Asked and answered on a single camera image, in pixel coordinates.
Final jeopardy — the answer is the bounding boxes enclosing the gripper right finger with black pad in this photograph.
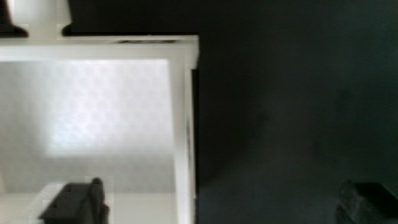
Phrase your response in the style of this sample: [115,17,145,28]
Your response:
[335,181,398,224]

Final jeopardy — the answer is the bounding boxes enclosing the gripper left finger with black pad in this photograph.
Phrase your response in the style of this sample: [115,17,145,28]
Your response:
[28,178,111,224]

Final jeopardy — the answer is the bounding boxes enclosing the white drawer cabinet box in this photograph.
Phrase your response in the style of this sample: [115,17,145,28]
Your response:
[0,36,200,224]

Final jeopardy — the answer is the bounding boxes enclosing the white L-shaped fence wall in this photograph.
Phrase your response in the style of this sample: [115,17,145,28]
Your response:
[8,0,72,40]

